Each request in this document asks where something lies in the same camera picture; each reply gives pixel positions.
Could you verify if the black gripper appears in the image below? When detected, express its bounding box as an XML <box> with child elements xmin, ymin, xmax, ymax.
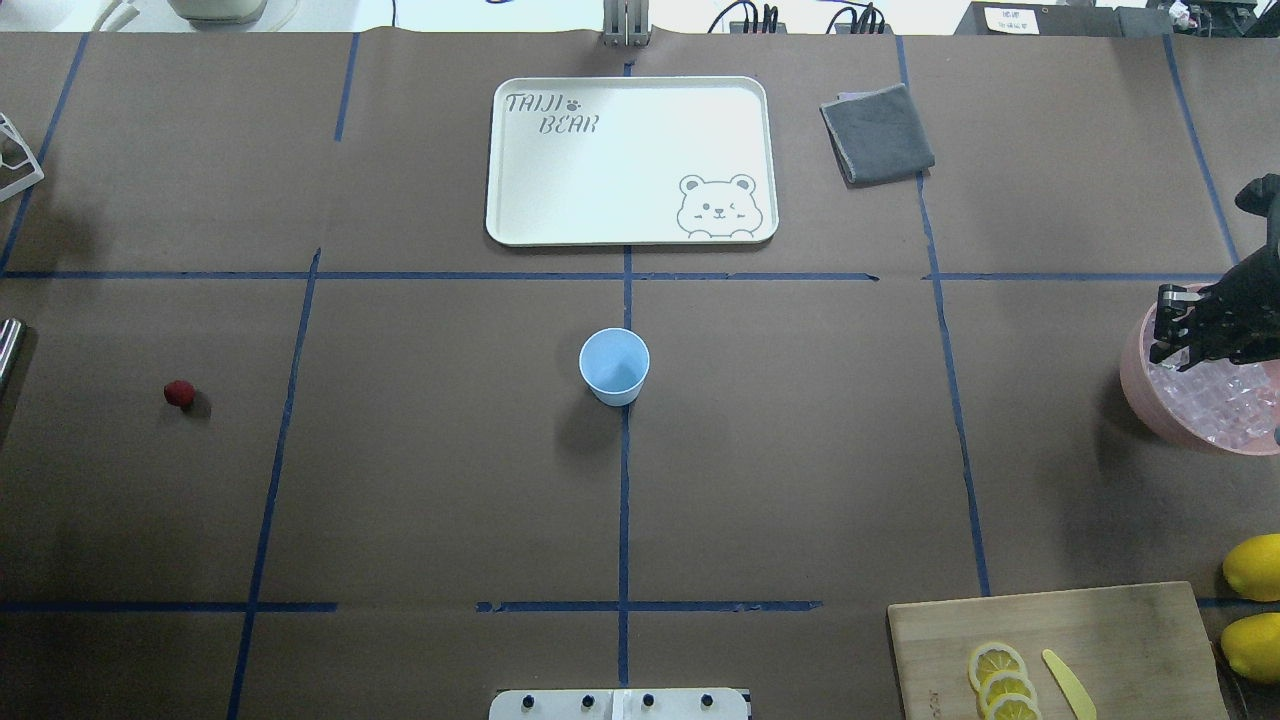
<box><xmin>1149</xmin><ymin>245</ymin><xmax>1279</xmax><ymax>366</ymax></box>

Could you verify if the wooden cutting board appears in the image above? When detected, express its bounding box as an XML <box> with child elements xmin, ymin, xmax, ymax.
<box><xmin>887</xmin><ymin>582</ymin><xmax>1228</xmax><ymax>719</ymax></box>

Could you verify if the red strawberry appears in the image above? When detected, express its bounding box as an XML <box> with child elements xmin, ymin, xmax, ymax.
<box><xmin>163</xmin><ymin>379</ymin><xmax>198</xmax><ymax>410</ymax></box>

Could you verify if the aluminium frame post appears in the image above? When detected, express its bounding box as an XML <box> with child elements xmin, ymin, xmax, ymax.
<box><xmin>602</xmin><ymin>0</ymin><xmax>652</xmax><ymax>47</ymax></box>

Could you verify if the pile of ice cubes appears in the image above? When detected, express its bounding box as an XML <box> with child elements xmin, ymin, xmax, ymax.
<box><xmin>1146</xmin><ymin>350</ymin><xmax>1277</xmax><ymax>450</ymax></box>

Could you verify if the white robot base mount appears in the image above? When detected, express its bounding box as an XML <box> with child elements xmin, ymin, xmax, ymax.
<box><xmin>488</xmin><ymin>687</ymin><xmax>753</xmax><ymax>719</ymax></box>

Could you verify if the whole yellow lemon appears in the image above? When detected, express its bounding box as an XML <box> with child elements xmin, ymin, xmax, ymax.
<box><xmin>1221</xmin><ymin>533</ymin><xmax>1279</xmax><ymax>603</ymax></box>
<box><xmin>1219</xmin><ymin>612</ymin><xmax>1279</xmax><ymax>685</ymax></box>

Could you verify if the black box with label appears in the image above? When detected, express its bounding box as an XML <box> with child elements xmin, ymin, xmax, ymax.
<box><xmin>954</xmin><ymin>1</ymin><xmax>1174</xmax><ymax>38</ymax></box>

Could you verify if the grey folded cloth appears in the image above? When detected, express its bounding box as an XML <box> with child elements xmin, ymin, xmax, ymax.
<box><xmin>820</xmin><ymin>83</ymin><xmax>936</xmax><ymax>186</ymax></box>

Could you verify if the white wire cup rack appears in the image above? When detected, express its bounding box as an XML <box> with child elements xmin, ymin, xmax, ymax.
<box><xmin>1</xmin><ymin>113</ymin><xmax>45</xmax><ymax>202</ymax></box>

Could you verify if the pink bowl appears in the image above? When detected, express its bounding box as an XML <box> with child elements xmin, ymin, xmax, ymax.
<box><xmin>1119</xmin><ymin>305</ymin><xmax>1279</xmax><ymax>457</ymax></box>

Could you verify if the yellow plastic knife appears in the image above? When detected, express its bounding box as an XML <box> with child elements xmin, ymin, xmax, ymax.
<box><xmin>1041</xmin><ymin>648</ymin><xmax>1100</xmax><ymax>720</ymax></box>

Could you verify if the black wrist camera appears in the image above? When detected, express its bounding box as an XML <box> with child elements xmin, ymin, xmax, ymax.
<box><xmin>1233</xmin><ymin>173</ymin><xmax>1279</xmax><ymax>254</ymax></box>

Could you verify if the white bear serving tray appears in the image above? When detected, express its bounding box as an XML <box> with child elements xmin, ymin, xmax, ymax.
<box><xmin>485</xmin><ymin>76</ymin><xmax>780</xmax><ymax>249</ymax></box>

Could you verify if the steel muddler with black tip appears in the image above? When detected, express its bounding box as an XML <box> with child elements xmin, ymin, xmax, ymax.
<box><xmin>0</xmin><ymin>316</ymin><xmax>26</xmax><ymax>393</ymax></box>

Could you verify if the lemon slice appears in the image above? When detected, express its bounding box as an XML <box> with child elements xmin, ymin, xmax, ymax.
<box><xmin>977</xmin><ymin>671</ymin><xmax>1038</xmax><ymax>714</ymax></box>
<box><xmin>984</xmin><ymin>693</ymin><xmax>1042</xmax><ymax>720</ymax></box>
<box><xmin>966</xmin><ymin>641</ymin><xmax>1027</xmax><ymax>693</ymax></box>

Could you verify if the light blue cup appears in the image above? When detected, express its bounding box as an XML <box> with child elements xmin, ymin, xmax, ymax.
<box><xmin>579</xmin><ymin>328</ymin><xmax>652</xmax><ymax>407</ymax></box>

